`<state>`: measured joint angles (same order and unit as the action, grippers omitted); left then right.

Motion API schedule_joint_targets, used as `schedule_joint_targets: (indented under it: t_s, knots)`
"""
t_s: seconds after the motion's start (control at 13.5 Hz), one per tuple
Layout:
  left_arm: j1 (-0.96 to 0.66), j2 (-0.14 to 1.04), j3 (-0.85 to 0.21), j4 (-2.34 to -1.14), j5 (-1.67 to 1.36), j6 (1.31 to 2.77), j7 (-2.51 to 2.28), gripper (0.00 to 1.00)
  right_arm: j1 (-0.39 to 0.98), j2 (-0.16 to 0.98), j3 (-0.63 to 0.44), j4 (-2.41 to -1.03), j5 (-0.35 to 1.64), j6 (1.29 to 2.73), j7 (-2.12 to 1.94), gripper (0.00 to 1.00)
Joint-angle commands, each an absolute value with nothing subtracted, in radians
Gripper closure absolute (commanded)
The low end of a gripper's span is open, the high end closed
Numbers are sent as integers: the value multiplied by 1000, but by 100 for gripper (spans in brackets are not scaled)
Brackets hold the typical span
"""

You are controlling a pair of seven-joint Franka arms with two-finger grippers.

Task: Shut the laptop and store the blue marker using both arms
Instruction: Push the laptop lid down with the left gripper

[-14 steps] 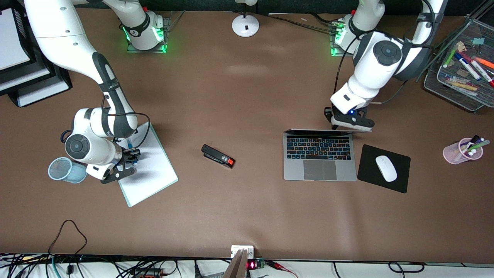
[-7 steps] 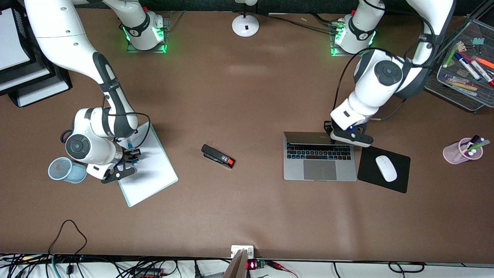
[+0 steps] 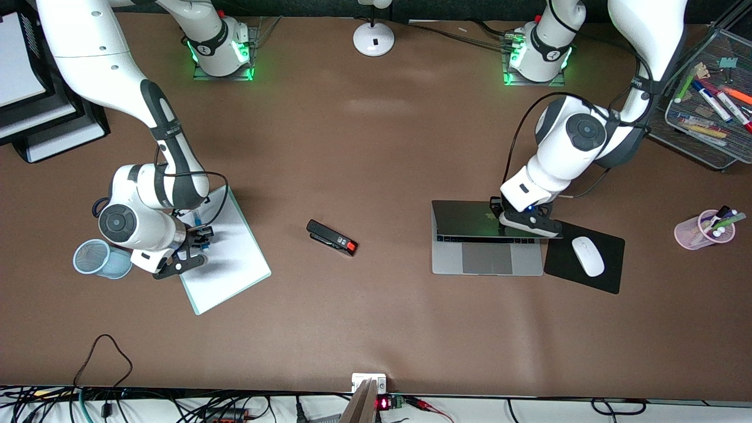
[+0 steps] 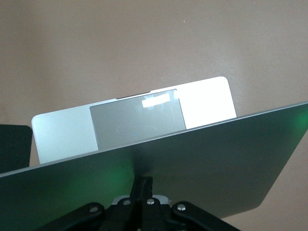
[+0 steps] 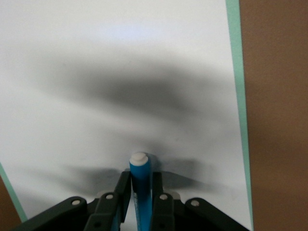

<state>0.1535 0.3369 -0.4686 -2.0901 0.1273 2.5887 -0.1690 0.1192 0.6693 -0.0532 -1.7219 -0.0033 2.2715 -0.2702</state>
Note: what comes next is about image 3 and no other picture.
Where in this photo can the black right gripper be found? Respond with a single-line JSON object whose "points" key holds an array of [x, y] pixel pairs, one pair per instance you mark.
{"points": [[192, 237]]}

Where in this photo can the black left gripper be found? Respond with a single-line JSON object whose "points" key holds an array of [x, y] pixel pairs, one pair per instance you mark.
{"points": [[495, 205]]}

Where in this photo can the silver laptop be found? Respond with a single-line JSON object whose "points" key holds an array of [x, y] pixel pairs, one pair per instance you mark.
{"points": [[487, 258]]}

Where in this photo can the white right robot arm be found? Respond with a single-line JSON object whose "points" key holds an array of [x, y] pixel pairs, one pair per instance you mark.
{"points": [[88, 59]]}

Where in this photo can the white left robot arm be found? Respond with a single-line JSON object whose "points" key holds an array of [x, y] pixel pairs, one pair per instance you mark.
{"points": [[587, 135]]}

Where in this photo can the black marker in cup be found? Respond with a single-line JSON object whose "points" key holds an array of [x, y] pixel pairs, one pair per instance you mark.
{"points": [[721, 212]]}

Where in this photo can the green marker with white tip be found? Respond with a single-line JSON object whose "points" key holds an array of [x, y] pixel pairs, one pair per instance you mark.
{"points": [[688, 83]]}

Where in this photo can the green marker in cup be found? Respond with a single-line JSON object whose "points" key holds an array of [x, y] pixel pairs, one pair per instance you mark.
{"points": [[733, 220]]}

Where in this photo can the blue capped white marker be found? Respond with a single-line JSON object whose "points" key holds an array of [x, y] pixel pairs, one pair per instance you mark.
{"points": [[712, 101]]}

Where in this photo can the red capped white marker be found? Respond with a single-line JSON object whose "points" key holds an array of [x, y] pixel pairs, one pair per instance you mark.
{"points": [[734, 111]]}

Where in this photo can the teal clipboard with white paper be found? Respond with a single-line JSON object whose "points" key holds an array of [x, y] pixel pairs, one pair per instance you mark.
{"points": [[229, 276]]}

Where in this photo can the black mouse pad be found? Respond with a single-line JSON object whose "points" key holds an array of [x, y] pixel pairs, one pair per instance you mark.
{"points": [[558, 264]]}

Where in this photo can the white computer mouse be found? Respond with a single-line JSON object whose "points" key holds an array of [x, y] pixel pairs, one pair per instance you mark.
{"points": [[587, 255]]}

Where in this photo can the blue mesh pen cup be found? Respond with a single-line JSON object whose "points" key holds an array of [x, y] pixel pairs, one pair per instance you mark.
{"points": [[94, 258]]}

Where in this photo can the black stapler with red end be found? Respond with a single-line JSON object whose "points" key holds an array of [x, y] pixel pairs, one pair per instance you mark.
{"points": [[329, 237]]}

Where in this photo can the black stacked paper tray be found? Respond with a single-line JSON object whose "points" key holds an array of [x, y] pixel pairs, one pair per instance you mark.
{"points": [[94, 120]]}

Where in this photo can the white paper sheet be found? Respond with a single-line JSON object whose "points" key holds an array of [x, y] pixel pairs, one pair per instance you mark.
{"points": [[64, 141]]}

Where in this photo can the pink mesh pen cup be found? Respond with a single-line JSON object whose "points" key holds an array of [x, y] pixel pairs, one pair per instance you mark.
{"points": [[687, 235]]}

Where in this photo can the white socket box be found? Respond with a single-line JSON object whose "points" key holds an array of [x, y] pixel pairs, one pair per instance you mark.
{"points": [[369, 380]]}

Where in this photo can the white round stand base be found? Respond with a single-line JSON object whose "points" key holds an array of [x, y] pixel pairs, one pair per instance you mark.
{"points": [[373, 41]]}

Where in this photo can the red display module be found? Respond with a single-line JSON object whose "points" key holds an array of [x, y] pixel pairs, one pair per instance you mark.
{"points": [[383, 403]]}

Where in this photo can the orange highlighter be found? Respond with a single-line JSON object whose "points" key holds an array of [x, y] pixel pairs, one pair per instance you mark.
{"points": [[737, 95]]}

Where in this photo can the white paper stack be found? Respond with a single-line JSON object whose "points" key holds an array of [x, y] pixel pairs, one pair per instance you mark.
{"points": [[17, 64]]}

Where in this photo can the teal binder clip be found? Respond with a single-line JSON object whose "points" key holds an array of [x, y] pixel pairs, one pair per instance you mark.
{"points": [[728, 63]]}

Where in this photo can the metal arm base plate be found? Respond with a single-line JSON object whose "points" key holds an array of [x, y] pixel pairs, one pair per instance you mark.
{"points": [[529, 83], [235, 75]]}

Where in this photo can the grey camera post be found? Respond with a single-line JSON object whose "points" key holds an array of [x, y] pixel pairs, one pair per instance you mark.
{"points": [[359, 405]]}

